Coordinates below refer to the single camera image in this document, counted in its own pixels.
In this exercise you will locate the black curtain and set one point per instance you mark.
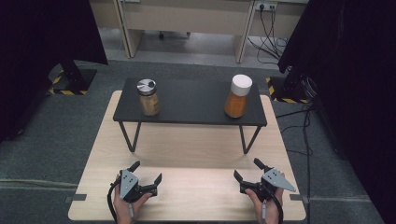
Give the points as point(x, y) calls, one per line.
point(37, 46)
point(351, 77)

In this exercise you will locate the black stand base striped tape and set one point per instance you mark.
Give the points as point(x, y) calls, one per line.
point(288, 91)
point(74, 82)

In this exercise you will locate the orange jar with white lid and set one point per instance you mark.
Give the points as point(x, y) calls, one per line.
point(237, 99)

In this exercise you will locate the person's right hand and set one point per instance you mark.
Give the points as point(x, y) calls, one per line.
point(271, 211)

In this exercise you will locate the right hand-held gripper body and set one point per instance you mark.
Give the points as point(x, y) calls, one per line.
point(275, 181)

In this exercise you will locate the person's left hand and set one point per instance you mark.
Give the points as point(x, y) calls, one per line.
point(123, 211)

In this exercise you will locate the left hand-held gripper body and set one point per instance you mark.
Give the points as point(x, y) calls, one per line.
point(128, 185)

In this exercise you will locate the beige office desk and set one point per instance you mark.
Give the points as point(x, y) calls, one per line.
point(186, 15)

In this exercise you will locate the black shelf rack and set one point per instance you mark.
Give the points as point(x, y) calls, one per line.
point(190, 101)

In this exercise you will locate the glass jar with silver lid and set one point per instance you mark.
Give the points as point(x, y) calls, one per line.
point(149, 99)

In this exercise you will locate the white wall power socket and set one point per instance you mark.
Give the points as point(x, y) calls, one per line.
point(266, 5)

